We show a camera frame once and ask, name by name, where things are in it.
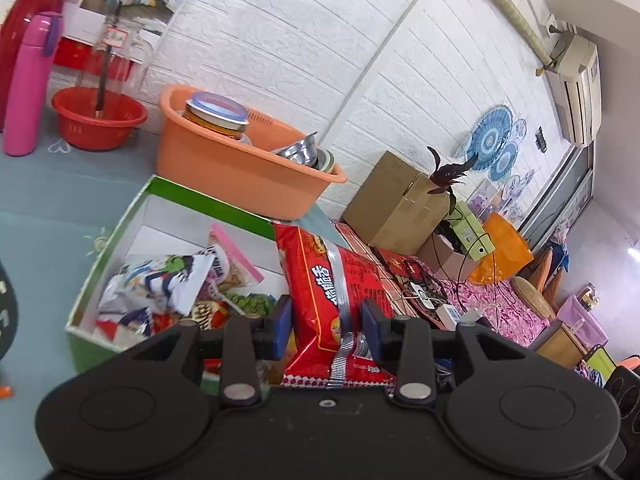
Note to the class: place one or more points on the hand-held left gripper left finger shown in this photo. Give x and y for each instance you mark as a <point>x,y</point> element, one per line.
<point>282,327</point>

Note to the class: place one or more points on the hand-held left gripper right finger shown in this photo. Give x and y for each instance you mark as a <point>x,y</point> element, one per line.
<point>372,330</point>

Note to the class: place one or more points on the white printed snack packet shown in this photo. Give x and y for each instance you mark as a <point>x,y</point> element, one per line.
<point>155,280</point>

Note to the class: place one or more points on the green cardboard box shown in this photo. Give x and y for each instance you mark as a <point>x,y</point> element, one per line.
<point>160,220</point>

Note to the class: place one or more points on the green pea snack packet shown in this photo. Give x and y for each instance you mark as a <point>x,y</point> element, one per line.
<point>252,304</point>

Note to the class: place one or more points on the red patterned cloth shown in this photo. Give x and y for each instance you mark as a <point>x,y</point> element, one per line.
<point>390,265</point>

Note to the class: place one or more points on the white power strip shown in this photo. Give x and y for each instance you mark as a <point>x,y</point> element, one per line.
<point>448,316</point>

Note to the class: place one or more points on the small brown cardboard box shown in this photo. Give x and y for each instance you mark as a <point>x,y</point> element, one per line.
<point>442,260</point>

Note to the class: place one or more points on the black power adapter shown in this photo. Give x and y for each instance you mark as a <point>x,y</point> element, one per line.
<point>485,321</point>

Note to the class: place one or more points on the large brown cardboard box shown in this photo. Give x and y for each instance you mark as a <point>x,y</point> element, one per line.
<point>390,205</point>

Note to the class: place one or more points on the pink patterned cloth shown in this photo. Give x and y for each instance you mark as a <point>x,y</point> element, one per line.
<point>505,310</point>

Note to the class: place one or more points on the small green box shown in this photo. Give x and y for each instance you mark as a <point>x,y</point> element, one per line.
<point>472,235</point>

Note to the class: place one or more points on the orange bag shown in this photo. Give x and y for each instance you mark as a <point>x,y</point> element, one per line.
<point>505,250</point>

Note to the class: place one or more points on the woven round cushion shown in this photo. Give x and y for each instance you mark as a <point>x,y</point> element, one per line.
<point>532,295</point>

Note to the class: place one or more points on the orange plastic basin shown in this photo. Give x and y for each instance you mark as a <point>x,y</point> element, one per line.
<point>225,170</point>

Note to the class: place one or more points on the dark red plant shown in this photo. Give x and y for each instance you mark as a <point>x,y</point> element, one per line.
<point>447,175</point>

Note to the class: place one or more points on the metal bowl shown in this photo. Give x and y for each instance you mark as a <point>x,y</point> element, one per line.
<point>297,150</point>

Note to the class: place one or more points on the wooden box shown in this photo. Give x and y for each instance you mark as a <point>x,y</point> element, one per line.
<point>557,345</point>

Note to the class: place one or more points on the blue lidded tin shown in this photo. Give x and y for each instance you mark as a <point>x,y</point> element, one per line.
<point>215,112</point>

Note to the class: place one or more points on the large blue paper fan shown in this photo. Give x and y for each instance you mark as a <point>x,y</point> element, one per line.
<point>490,137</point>

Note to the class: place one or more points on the dark window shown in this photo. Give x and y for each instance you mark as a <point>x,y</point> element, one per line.
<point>565,200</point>

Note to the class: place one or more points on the red plastic basin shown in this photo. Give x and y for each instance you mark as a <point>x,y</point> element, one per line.
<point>97,127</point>

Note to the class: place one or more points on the glass jar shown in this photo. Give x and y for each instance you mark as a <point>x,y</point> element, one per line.
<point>117,60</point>

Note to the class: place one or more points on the white air conditioner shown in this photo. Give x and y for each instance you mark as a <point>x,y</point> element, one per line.
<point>580,90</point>

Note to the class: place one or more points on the pink bottle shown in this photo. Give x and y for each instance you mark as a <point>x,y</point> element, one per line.
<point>27,90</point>

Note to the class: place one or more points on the red thermos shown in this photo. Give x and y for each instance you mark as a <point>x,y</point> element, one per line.
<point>25,5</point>

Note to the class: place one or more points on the black wall hook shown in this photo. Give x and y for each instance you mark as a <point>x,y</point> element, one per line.
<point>540,140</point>

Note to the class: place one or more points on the wrapped wall pipe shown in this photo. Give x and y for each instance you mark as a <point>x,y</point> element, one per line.
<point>505,5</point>

